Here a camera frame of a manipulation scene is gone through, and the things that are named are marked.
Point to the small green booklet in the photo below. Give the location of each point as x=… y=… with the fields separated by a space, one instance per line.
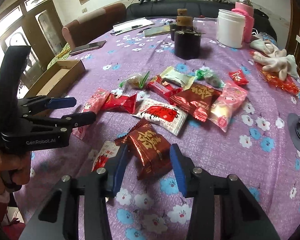
x=155 y=31

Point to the clear green edged snack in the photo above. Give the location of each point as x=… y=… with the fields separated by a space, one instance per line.
x=137 y=80

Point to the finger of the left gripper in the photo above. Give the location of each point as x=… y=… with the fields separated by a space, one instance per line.
x=47 y=124
x=39 y=104

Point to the small red candy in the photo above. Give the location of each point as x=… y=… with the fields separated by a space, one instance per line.
x=238 y=77

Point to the green candy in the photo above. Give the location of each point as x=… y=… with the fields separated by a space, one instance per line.
x=209 y=76

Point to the red rectangular snack pack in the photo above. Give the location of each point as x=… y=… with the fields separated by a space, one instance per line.
x=162 y=88

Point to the black pen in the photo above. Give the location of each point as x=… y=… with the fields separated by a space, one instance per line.
x=126 y=30

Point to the red foil bag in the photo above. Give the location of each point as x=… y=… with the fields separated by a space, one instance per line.
x=272 y=78

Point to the white plastic jar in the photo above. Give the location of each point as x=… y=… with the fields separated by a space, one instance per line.
x=230 y=28

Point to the black phone stand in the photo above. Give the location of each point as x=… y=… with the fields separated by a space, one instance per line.
x=293 y=122

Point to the dark red gold snack pack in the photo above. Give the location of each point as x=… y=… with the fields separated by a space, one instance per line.
x=149 y=147

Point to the purple floral tablecloth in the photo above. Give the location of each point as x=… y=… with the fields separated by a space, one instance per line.
x=256 y=147

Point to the wooden glass door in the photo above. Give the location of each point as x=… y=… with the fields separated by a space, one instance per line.
x=33 y=23

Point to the person's left hand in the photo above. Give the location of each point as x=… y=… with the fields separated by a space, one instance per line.
x=22 y=165

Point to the white cotton gloves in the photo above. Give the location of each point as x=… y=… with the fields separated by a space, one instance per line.
x=274 y=60

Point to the cardboard box tray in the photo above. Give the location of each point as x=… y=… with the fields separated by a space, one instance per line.
x=58 y=79

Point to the pink white snack pack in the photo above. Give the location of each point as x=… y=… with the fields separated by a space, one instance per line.
x=226 y=104

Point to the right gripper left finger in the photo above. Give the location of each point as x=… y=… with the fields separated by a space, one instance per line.
x=57 y=215

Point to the pink thermos bottle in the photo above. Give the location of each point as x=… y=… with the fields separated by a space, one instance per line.
x=245 y=8

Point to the rear black jar with cork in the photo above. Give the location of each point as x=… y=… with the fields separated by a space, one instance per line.
x=173 y=25

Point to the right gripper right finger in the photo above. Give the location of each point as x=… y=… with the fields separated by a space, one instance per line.
x=222 y=205

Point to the white paper notebook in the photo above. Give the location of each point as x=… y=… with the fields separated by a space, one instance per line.
x=140 y=21

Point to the brown armchair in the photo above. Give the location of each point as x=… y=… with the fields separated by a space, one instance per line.
x=88 y=27

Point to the pink long snack pack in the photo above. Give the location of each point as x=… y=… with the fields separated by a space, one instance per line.
x=94 y=104

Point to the white red snack pack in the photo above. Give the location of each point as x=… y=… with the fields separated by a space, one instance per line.
x=167 y=116

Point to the large dark red snack pack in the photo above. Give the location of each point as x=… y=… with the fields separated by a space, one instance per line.
x=196 y=101

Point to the cream white snack pack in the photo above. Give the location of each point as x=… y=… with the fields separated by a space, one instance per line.
x=178 y=78

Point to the black leather sofa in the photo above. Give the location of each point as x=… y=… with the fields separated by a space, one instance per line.
x=195 y=8

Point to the small white red snack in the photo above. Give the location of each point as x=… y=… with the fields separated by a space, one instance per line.
x=107 y=151

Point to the green floral blanket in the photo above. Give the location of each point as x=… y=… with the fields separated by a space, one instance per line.
x=63 y=55

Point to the red candy wrapper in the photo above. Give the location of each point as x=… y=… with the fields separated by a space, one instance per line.
x=123 y=103

